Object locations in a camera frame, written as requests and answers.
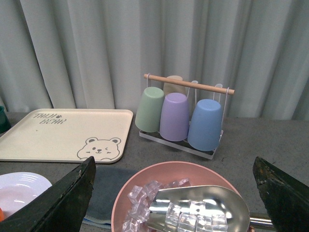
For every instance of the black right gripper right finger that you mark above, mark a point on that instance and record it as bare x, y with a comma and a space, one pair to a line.
285, 198

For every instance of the blue grey cloth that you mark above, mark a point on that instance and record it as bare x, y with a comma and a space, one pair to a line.
108, 182

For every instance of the metal ice scoop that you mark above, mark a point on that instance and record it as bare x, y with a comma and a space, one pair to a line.
207, 200

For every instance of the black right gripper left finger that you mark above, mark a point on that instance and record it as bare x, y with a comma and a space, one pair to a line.
61, 208

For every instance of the purple cup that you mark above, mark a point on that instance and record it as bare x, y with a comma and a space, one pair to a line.
174, 122

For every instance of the blue cup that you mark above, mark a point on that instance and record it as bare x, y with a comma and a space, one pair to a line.
206, 124

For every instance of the cream bear tray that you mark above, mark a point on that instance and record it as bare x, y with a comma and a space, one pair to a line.
67, 135

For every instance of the dark green cup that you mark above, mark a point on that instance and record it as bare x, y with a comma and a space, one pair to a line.
4, 121

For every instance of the orange fruit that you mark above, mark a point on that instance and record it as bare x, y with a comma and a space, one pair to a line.
2, 216

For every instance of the pink bowl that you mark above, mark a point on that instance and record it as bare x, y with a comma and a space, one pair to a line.
165, 173

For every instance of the beige cup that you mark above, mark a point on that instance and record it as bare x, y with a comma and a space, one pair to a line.
173, 90

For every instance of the white ridged plate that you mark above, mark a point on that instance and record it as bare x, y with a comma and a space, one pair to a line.
19, 189

